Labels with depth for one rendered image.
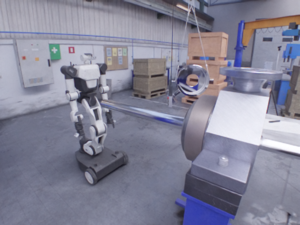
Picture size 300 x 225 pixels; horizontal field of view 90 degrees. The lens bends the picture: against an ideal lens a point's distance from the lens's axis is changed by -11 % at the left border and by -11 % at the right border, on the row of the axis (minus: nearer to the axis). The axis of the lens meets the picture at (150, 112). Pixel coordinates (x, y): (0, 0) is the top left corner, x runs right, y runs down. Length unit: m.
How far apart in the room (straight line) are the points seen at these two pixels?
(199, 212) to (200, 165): 0.22
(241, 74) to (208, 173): 0.39
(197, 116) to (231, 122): 0.17
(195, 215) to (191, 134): 0.33
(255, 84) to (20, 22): 5.40
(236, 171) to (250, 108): 0.24
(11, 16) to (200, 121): 5.27
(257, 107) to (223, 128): 0.15
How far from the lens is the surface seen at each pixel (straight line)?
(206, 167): 0.61
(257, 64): 14.07
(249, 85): 0.78
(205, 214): 0.75
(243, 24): 8.43
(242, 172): 0.63
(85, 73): 1.94
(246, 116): 0.70
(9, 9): 5.59
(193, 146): 0.80
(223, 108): 0.72
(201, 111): 0.79
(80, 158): 2.44
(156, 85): 6.07
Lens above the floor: 1.47
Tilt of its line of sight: 19 degrees down
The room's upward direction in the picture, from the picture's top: straight up
